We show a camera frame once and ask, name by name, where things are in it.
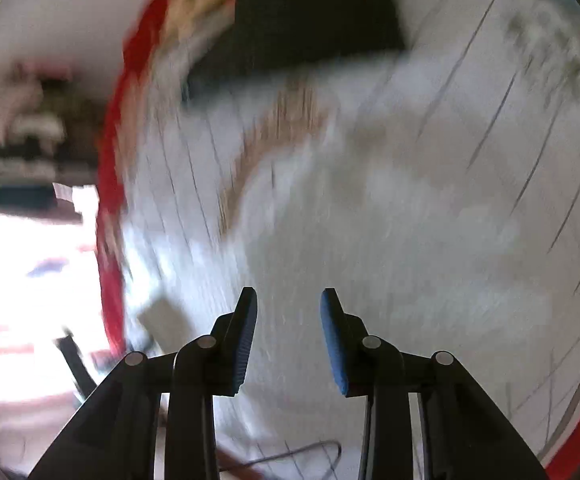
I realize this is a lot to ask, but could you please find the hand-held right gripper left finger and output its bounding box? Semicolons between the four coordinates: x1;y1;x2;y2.
29;286;259;480

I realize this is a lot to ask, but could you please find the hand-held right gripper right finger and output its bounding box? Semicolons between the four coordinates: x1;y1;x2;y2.
320;287;550;480

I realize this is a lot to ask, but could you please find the black folded garment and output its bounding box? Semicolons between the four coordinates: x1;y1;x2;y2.
182;0;418;106

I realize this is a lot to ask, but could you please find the row of hanging clothes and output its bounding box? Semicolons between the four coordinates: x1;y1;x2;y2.
0;57;101;211

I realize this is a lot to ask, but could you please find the red floral blanket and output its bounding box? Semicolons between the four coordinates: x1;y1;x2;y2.
95;0;580;480

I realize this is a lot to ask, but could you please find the white diamond-print sheet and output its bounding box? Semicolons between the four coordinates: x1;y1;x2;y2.
120;0;580;480

